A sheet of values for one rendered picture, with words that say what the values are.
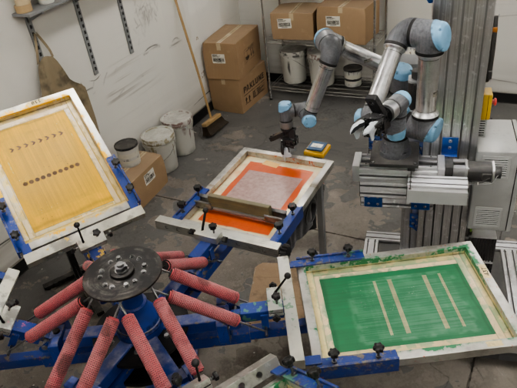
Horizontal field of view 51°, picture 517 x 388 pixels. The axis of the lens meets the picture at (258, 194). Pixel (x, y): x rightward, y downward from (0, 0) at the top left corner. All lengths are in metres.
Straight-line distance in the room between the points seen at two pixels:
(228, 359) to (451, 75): 2.02
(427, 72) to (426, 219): 0.95
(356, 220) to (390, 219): 0.26
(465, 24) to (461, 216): 1.03
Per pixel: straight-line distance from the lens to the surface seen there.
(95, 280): 2.11
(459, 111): 2.73
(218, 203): 2.83
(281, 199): 2.92
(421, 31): 2.35
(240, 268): 3.96
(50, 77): 4.39
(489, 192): 2.92
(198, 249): 2.53
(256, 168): 3.20
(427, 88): 2.43
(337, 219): 4.32
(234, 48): 5.77
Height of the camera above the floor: 2.63
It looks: 34 degrees down
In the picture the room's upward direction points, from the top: 8 degrees counter-clockwise
